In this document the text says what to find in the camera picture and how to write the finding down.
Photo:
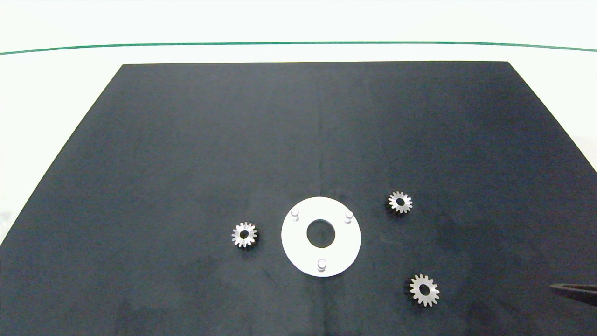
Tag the round white pin plate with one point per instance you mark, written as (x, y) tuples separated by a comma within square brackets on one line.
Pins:
[(298, 242)]

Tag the dark mat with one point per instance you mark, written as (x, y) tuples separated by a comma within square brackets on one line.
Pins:
[(186, 140)]

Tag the small steel gear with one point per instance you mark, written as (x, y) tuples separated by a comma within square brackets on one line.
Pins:
[(406, 204), (251, 236), (432, 293)]

